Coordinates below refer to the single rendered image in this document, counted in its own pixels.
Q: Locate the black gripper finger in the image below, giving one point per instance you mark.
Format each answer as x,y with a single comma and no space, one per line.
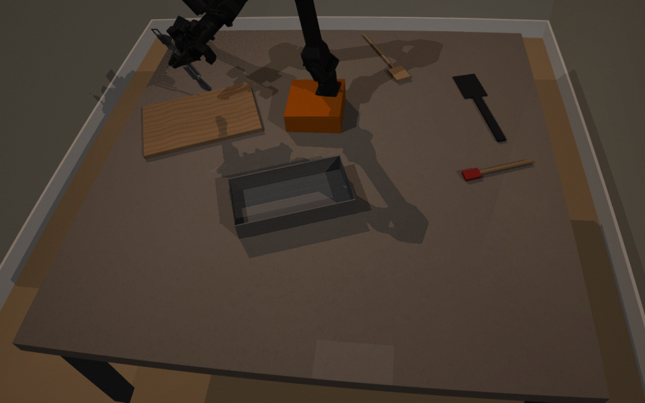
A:
187,56
180,47

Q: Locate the black spatula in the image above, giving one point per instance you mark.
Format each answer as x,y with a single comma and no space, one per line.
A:
470,87

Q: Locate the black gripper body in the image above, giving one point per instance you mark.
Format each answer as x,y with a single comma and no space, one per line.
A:
200,46

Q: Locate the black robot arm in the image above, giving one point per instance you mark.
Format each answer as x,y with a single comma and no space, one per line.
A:
317,59

